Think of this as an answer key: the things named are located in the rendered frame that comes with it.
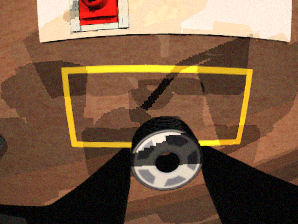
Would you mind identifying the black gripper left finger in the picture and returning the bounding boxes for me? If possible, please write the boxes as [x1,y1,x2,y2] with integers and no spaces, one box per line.
[0,148,132,224]

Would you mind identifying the yellow rectangular outline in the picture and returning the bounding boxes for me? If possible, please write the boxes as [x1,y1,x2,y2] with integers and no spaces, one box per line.
[61,65,253,148]

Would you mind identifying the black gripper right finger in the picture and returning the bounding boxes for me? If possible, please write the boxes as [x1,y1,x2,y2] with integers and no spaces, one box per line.
[201,145,298,224]

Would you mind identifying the black and grey wheel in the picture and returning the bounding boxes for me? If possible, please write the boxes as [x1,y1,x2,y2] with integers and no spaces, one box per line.
[129,116,204,190]

